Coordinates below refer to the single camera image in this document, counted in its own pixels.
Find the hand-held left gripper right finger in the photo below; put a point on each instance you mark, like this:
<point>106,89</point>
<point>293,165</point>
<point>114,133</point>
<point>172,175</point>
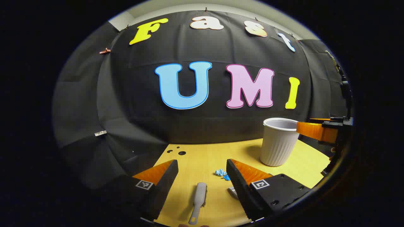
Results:
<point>236,183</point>

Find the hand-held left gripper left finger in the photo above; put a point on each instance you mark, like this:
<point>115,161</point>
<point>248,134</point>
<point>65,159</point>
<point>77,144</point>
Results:
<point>165,178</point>

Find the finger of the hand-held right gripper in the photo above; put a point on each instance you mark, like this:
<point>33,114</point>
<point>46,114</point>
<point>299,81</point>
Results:
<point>325,119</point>
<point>315,131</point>

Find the grey dustpan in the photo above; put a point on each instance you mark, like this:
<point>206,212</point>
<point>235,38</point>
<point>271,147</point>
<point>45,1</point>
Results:
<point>233,191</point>

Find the dark blue paper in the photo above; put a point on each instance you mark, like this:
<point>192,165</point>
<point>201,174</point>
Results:
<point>226,177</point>

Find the light blue paper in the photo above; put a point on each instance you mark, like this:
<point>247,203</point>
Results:
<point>220,172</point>

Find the small grey broom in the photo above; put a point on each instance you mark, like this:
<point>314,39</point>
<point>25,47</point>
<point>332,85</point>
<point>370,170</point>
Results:
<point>199,194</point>

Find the white ribbed garbage bin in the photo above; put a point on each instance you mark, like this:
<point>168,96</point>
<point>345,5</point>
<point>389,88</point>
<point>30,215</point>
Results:
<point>279,145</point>

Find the small white clip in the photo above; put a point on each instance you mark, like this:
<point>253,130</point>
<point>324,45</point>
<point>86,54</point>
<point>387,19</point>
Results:
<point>100,133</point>

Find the small red clip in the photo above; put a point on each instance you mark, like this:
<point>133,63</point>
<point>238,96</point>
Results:
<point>105,51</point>

